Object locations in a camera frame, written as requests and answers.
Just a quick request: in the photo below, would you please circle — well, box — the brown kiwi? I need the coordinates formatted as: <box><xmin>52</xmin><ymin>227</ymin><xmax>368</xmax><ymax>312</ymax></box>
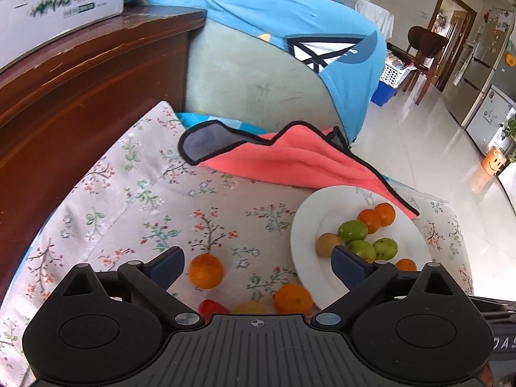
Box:
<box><xmin>234</xmin><ymin>300</ymin><xmax>275</xmax><ymax>315</ymax></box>
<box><xmin>315</xmin><ymin>233</ymin><xmax>344</xmax><ymax>258</ymax></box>

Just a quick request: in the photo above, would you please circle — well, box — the orange smiley bin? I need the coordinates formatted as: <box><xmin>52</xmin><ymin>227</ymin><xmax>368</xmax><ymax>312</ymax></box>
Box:
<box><xmin>481</xmin><ymin>147</ymin><xmax>506</xmax><ymax>176</ymax></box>

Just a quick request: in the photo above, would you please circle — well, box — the coral towel with black trim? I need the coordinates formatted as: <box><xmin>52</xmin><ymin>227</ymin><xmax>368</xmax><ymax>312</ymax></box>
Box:
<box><xmin>178</xmin><ymin>121</ymin><xmax>420</xmax><ymax>219</ymax></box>

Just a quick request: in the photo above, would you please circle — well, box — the table with white cloth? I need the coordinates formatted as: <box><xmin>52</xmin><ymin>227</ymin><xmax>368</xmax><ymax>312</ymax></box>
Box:
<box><xmin>334</xmin><ymin>0</ymin><xmax>396</xmax><ymax>45</ymax></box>

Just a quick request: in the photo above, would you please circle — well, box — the pale green armchair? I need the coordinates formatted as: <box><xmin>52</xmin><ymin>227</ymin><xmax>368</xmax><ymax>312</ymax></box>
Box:
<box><xmin>133</xmin><ymin>0</ymin><xmax>355</xmax><ymax>150</ymax></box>

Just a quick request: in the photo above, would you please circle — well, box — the floral tablecloth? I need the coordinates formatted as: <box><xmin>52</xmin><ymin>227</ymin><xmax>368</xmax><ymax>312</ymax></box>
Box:
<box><xmin>0</xmin><ymin>101</ymin><xmax>474</xmax><ymax>372</ymax></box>

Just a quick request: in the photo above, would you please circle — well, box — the white freezer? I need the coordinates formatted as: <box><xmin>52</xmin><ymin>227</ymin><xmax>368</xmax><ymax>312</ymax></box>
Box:
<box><xmin>468</xmin><ymin>84</ymin><xmax>516</xmax><ymax>156</ymax></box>

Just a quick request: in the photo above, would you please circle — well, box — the grey refrigerator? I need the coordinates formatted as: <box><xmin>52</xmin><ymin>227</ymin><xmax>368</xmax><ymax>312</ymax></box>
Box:
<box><xmin>445</xmin><ymin>8</ymin><xmax>516</xmax><ymax>130</ymax></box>

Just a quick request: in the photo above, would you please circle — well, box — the green potted plant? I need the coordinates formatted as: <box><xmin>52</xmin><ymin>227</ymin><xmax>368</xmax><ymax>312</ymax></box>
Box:
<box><xmin>500</xmin><ymin>117</ymin><xmax>516</xmax><ymax>142</ymax></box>

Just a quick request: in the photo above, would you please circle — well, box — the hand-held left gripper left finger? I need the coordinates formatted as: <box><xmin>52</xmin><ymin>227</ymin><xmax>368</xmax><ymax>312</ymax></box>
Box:
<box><xmin>44</xmin><ymin>246</ymin><xmax>204</xmax><ymax>329</ymax></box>

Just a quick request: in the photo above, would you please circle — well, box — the wooden door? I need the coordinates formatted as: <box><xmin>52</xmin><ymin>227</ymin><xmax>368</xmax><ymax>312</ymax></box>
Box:
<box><xmin>427</xmin><ymin>0</ymin><xmax>478</xmax><ymax>93</ymax></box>

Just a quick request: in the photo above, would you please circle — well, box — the brown wooden cabinet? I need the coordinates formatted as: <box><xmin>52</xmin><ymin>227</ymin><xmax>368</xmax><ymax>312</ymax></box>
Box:
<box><xmin>0</xmin><ymin>6</ymin><xmax>207</xmax><ymax>291</ymax></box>

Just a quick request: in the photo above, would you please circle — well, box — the red cherry tomato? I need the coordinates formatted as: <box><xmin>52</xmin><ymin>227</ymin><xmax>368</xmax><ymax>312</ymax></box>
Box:
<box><xmin>198</xmin><ymin>299</ymin><xmax>231</xmax><ymax>320</ymax></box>

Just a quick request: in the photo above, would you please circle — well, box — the blue storage bin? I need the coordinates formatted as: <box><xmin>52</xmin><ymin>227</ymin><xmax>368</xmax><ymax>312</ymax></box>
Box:
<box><xmin>371</xmin><ymin>83</ymin><xmax>398</xmax><ymax>106</ymax></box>

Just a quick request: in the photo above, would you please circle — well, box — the white floral print plate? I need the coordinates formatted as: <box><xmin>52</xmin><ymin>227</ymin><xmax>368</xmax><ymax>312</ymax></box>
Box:
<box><xmin>290</xmin><ymin>185</ymin><xmax>433</xmax><ymax>310</ymax></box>

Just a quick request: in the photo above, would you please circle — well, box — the white plastic basket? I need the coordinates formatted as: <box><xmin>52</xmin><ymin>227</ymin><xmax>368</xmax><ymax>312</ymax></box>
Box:
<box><xmin>379</xmin><ymin>62</ymin><xmax>416</xmax><ymax>86</ymax></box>

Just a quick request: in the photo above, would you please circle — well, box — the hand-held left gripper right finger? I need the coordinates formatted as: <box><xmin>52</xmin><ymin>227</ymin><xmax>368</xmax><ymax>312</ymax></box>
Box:
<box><xmin>310</xmin><ymin>245</ymin><xmax>470</xmax><ymax>328</ymax></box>

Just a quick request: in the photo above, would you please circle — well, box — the white printed carton box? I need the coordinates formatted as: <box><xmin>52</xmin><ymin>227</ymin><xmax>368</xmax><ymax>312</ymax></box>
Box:
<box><xmin>0</xmin><ymin>0</ymin><xmax>125</xmax><ymax>55</ymax></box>

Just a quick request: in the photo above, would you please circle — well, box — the green jujube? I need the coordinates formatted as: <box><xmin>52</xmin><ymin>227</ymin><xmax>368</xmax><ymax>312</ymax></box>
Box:
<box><xmin>338</xmin><ymin>220</ymin><xmax>369</xmax><ymax>243</ymax></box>
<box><xmin>347</xmin><ymin>240</ymin><xmax>377</xmax><ymax>263</ymax></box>
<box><xmin>372</xmin><ymin>237</ymin><xmax>399</xmax><ymax>260</ymax></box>

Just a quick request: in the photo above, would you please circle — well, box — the dark wooden chair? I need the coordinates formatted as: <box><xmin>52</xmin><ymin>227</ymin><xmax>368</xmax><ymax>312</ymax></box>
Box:
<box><xmin>389</xmin><ymin>26</ymin><xmax>449</xmax><ymax>105</ymax></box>

